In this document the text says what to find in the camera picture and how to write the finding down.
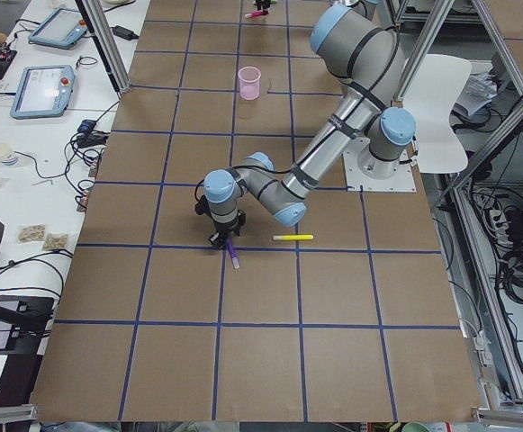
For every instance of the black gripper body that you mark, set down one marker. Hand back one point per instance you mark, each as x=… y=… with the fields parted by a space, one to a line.
x=225 y=227

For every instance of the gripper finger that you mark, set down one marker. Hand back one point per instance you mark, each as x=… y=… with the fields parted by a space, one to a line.
x=236 y=231
x=218 y=240

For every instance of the purple pen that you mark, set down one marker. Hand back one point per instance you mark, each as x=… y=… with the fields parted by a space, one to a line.
x=233 y=254

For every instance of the pink pen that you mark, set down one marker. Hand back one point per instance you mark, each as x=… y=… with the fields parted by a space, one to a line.
x=256 y=14

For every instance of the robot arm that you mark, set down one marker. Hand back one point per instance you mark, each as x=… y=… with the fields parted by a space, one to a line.
x=366 y=8
x=367 y=60

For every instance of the pink mesh cup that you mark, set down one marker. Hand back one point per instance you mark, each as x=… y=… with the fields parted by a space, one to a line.
x=249 y=83

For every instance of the yellow pen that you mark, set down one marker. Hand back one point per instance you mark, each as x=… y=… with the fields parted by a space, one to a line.
x=293 y=237

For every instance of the black power adapter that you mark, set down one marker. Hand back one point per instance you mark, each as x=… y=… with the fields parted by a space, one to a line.
x=124 y=33

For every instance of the near teach pendant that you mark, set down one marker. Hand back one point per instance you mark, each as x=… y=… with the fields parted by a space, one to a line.
x=43 y=92

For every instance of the teach pendant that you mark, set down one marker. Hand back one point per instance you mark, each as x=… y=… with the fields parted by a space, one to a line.
x=43 y=92
x=61 y=29

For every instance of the white chair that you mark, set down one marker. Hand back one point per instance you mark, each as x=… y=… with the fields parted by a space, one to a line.
x=430 y=99

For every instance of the far teach pendant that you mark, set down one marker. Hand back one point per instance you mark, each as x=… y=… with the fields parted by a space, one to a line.
x=61 y=29

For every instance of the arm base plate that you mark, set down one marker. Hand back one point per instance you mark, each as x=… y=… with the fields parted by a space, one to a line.
x=363 y=172

